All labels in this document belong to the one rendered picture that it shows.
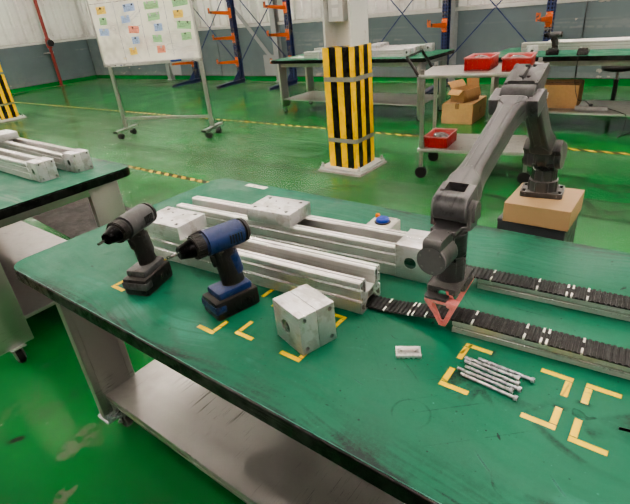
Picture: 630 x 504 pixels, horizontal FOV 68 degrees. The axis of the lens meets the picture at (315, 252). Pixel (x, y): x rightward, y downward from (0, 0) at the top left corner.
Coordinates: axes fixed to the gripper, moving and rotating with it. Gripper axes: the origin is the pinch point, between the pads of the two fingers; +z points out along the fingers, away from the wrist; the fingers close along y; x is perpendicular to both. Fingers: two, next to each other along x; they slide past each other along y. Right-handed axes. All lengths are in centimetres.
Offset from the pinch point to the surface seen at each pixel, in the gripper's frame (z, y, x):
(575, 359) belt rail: 2.3, 1.5, 24.8
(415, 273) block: 1.0, -14.1, -13.0
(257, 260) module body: -4.7, 4.8, -47.9
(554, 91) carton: 41, -499, -47
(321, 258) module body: -4.8, -2.4, -33.1
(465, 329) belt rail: 2.3, 1.3, 4.2
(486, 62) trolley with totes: -12, -316, -75
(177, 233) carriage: -7, 5, -76
